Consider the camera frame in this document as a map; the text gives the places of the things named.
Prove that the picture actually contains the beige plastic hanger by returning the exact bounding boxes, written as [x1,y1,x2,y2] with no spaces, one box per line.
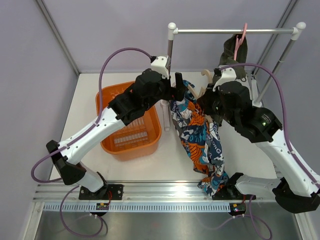
[187,69,213,100]

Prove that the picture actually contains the colourful patterned shorts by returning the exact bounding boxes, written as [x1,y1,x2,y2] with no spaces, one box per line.
[170,80,229,197]

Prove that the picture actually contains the olive green shorts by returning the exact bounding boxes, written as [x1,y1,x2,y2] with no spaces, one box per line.
[218,34,249,78]

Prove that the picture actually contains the pink plastic hanger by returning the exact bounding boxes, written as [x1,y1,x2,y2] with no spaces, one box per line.
[233,22,248,61]

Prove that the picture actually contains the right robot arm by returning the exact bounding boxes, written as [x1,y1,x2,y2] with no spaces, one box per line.
[196,81,320,214]

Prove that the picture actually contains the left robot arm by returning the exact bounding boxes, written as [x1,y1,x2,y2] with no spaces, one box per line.
[46,68,186,200]

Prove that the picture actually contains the orange plastic basket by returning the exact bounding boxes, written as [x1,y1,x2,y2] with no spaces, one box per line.
[95,80,162,162]

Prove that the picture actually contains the metal clothes rack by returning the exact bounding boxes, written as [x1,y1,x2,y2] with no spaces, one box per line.
[159,21,307,132]

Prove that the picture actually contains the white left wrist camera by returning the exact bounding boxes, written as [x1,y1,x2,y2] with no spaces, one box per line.
[150,55,171,79]

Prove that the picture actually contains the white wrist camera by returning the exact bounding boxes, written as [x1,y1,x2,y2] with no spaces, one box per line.
[150,55,171,79]
[212,67,237,92]

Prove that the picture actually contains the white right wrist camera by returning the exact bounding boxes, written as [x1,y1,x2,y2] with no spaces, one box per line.
[212,67,237,92]

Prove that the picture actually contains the aluminium mounting rail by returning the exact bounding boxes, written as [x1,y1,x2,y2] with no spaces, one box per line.
[32,179,305,202]

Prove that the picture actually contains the white slotted cable duct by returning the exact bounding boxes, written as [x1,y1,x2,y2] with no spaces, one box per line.
[43,202,231,213]

